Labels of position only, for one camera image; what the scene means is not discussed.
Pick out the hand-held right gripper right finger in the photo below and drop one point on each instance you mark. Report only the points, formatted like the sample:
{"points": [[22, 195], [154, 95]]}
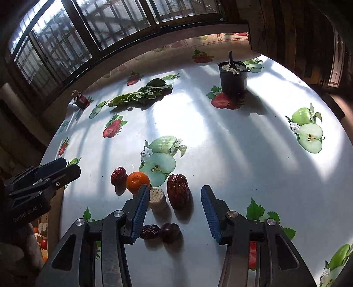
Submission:
{"points": [[212, 216]]}

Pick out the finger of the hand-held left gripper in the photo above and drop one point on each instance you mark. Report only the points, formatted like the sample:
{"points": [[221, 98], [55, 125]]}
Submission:
{"points": [[53, 167], [66, 176]]}

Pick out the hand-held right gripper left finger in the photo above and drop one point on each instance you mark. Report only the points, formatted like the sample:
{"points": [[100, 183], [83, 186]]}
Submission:
{"points": [[139, 215]]}

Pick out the small dark red date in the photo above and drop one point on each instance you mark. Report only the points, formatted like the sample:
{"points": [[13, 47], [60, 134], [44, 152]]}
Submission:
{"points": [[149, 231]]}

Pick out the cardboard box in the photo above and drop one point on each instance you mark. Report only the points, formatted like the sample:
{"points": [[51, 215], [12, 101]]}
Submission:
{"points": [[56, 212]]}

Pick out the dark purple plum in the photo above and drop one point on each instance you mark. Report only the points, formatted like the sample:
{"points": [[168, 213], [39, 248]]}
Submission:
{"points": [[169, 232]]}

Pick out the large long red date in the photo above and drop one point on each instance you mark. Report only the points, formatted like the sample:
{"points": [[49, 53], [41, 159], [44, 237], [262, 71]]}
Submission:
{"points": [[178, 194]]}

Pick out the round red date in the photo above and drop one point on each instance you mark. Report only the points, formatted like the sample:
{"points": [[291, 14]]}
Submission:
{"points": [[118, 175]]}

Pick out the red cherry tomato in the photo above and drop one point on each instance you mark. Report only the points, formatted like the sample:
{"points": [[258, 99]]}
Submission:
{"points": [[44, 243]]}

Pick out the small dark glass jar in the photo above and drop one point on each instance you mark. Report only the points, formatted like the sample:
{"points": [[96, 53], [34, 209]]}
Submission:
{"points": [[80, 100]]}

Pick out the fruit printed tablecloth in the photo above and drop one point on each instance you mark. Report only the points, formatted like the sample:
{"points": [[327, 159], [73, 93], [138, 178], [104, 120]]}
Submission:
{"points": [[248, 154]]}

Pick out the green leafy vegetable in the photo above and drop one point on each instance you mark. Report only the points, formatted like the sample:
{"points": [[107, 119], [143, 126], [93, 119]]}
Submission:
{"points": [[140, 95]]}

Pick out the black plastic pot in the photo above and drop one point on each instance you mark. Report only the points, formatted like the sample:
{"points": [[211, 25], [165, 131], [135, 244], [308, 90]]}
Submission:
{"points": [[233, 81]]}

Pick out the barred window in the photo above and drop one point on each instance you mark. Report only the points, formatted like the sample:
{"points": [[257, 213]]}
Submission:
{"points": [[82, 27]]}

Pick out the black stick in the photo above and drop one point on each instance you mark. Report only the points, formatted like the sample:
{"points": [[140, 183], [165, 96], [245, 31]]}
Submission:
{"points": [[231, 58]]}

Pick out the wooden glass panel door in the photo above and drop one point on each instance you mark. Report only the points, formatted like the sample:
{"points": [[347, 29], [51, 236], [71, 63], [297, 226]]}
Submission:
{"points": [[337, 60]]}

